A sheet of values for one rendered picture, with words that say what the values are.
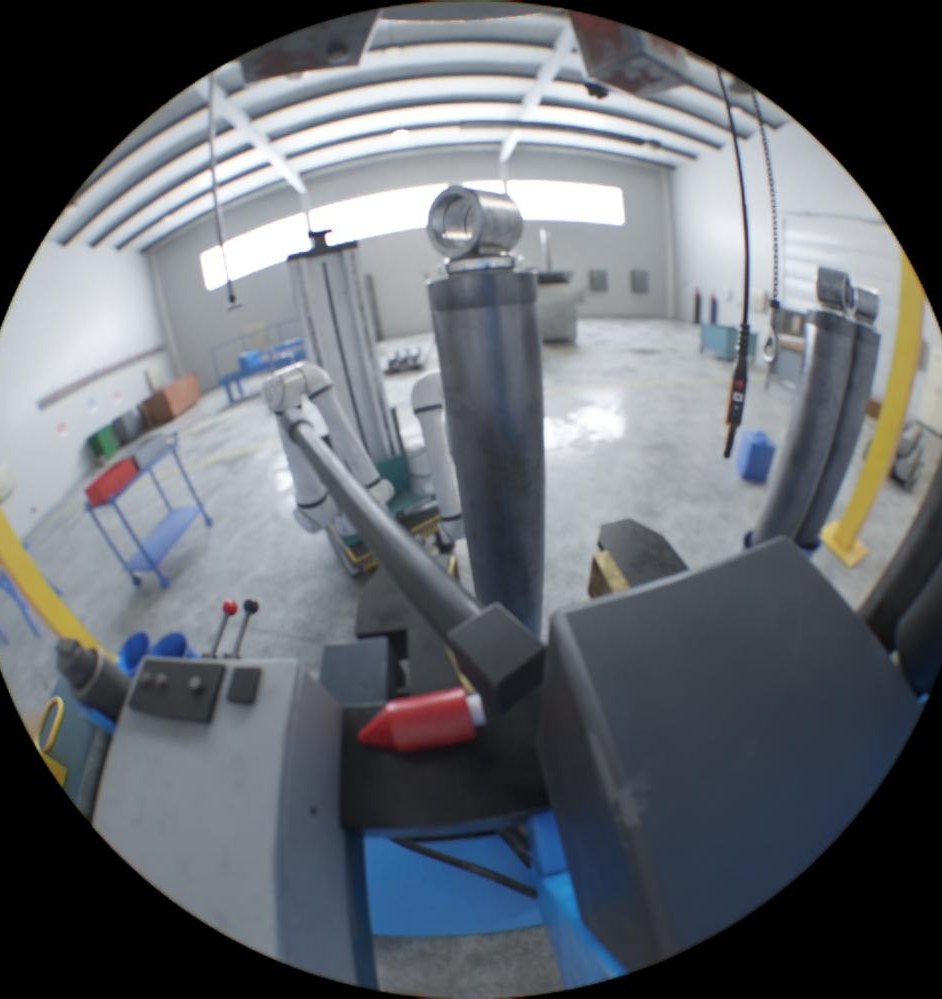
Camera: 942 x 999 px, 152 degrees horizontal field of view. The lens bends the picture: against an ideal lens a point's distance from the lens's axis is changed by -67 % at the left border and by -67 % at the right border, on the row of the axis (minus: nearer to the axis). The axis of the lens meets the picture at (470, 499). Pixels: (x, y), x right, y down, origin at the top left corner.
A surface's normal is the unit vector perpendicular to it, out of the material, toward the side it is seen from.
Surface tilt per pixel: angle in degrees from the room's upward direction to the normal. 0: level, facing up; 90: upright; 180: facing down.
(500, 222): 104
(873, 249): 90
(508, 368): 90
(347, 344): 90
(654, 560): 0
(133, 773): 0
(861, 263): 90
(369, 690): 0
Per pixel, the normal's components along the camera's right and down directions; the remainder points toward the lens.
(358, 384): 0.61, 0.38
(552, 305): 0.04, 0.56
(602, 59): -0.91, 0.32
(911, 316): -0.98, 0.17
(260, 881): -0.11, -0.82
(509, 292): 0.42, 0.47
